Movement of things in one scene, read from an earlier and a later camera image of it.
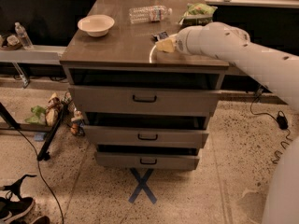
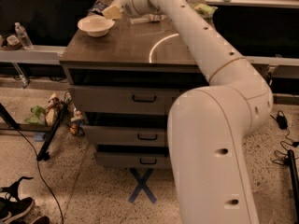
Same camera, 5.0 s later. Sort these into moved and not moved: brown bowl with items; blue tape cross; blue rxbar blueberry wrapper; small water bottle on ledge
Moved: blue rxbar blueberry wrapper
Not moved: small water bottle on ledge; brown bowl with items; blue tape cross
